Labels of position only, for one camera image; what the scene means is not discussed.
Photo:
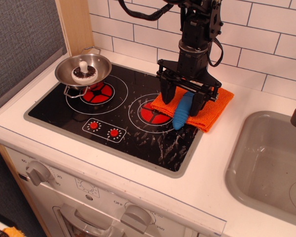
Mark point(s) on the oven door with handle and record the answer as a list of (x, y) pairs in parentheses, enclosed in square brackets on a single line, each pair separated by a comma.
[(84, 221)]

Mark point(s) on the left grey oven knob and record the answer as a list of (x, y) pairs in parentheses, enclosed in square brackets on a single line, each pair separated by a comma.
[(37, 172)]

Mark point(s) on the white toy mushroom slice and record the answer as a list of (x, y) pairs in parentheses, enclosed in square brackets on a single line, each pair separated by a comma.
[(84, 74)]

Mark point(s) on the blue handled metal fork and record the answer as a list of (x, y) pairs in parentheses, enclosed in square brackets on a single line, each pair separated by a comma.
[(182, 111)]

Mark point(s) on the grey oven knob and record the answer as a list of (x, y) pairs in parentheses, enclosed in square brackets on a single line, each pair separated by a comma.
[(37, 172), (136, 218)]

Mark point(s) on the red stove button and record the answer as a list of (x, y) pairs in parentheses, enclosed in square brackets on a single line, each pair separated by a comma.
[(114, 133), (94, 125)]

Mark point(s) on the left red stove button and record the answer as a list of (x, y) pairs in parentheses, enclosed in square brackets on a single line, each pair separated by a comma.
[(94, 125)]

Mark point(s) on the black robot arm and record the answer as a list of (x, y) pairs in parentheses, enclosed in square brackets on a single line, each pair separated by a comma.
[(200, 25)]

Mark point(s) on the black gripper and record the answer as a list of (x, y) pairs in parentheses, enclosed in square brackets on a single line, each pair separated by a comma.
[(190, 73)]

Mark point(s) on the small steel pot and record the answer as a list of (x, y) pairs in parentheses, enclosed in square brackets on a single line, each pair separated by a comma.
[(63, 72)]

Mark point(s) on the wooden side post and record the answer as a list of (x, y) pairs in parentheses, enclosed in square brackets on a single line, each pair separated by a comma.
[(76, 25)]

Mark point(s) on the right red stove button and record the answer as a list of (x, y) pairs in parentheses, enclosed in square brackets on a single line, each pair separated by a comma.
[(114, 133)]

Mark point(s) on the orange folded cloth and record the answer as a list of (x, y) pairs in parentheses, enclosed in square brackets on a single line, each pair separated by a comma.
[(206, 117)]

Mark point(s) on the black toy stovetop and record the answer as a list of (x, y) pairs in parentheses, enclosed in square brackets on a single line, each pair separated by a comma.
[(121, 101)]

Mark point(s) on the grey plastic sink basin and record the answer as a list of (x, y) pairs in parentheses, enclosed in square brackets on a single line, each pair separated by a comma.
[(262, 170)]

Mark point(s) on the orange object bottom left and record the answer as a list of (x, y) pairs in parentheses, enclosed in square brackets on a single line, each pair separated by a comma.
[(13, 232)]

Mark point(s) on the right grey oven knob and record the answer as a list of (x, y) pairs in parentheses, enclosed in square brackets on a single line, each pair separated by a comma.
[(136, 218)]

